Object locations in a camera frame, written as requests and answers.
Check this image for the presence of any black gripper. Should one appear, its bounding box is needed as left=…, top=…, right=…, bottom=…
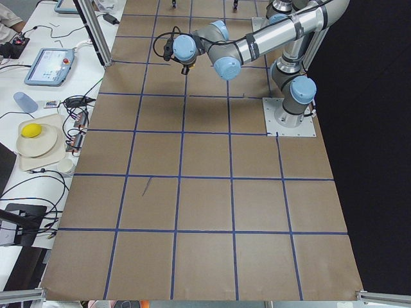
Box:
left=180, top=62, right=195, bottom=71

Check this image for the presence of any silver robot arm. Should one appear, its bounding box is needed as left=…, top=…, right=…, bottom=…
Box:
left=266, top=0, right=309, bottom=24
left=163, top=1, right=349, bottom=81

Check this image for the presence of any black monitor stand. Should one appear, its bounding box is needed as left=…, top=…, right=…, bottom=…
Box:
left=1, top=203, right=47, bottom=246

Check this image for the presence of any black power adapter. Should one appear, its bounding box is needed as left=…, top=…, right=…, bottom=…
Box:
left=103, top=13, right=119, bottom=25

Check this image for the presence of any teach pendant with screen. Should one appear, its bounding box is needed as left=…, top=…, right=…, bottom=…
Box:
left=24, top=48, right=74, bottom=87

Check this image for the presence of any beige tray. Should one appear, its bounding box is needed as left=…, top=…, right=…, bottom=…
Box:
left=16, top=114, right=66, bottom=171

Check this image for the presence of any white paper cup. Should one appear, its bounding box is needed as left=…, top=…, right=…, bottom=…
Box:
left=57, top=158, right=76, bottom=176

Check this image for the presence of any translucent blue cup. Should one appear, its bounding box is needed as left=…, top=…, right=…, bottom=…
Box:
left=13, top=92, right=39, bottom=113

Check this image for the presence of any beige round plate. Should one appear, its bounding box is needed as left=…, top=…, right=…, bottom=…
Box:
left=16, top=124, right=58, bottom=157

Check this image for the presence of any yellow lemon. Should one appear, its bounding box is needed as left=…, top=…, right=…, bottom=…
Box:
left=21, top=123, right=42, bottom=138

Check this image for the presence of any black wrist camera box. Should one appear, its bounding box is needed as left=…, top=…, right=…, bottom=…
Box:
left=163, top=37, right=174, bottom=62

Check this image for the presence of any black braided camera cable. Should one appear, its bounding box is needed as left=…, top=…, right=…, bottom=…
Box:
left=152, top=26, right=181, bottom=58

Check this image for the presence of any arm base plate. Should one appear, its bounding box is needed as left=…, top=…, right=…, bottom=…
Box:
left=251, top=17, right=269, bottom=32
left=263, top=98, right=317, bottom=137

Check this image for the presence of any aluminium frame post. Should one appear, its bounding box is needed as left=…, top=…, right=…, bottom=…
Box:
left=73, top=0, right=112, bottom=67

